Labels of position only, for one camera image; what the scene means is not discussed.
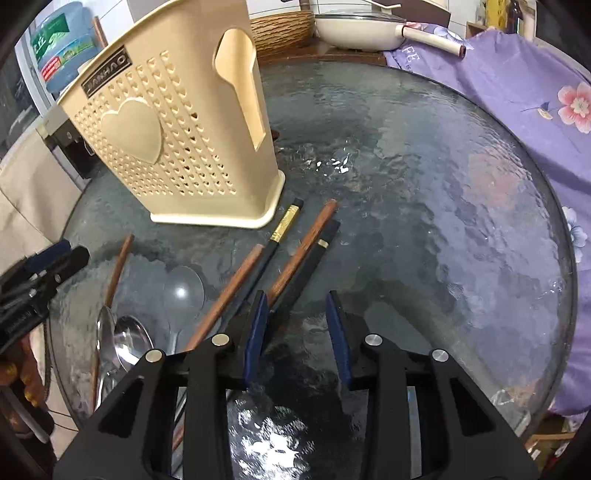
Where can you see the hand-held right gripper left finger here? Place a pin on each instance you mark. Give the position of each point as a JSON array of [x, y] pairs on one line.
[[256, 341]]

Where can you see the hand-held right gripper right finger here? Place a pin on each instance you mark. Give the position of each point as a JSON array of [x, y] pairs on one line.
[[339, 341]]

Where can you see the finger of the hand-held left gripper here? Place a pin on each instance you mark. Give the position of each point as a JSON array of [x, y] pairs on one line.
[[51, 254], [69, 261]]

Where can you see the slim metal spoon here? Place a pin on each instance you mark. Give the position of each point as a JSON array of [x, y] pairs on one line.
[[105, 332]]

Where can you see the black chopstick with gold band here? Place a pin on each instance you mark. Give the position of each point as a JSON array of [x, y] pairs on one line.
[[314, 258], [282, 227]]

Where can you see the clear plastic spoon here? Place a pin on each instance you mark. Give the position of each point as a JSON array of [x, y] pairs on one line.
[[183, 293]]

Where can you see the large metal spoon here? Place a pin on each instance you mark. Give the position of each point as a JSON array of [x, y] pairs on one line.
[[134, 339]]

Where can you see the beige plastic utensil holder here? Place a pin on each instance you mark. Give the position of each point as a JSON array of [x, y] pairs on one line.
[[184, 138]]

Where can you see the person's left hand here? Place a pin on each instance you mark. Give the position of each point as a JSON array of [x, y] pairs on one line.
[[18, 374]]

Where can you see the beige cloth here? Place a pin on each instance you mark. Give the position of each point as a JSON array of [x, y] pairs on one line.
[[32, 194]]

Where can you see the white water dispenser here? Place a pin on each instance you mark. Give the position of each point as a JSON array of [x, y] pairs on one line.
[[69, 147]]

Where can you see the white framed window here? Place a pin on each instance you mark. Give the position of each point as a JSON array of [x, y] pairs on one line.
[[18, 101]]

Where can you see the blue water jug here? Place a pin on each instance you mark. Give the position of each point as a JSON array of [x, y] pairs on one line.
[[64, 50]]

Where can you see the wooden counter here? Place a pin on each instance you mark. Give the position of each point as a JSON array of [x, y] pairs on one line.
[[323, 55]]

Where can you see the purple floral cloth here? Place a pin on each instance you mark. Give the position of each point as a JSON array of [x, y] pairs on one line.
[[531, 115]]

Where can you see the cream frying pan with lid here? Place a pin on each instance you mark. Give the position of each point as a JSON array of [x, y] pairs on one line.
[[351, 34]]

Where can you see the woven-pattern basin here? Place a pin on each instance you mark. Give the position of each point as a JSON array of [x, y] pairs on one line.
[[281, 32]]

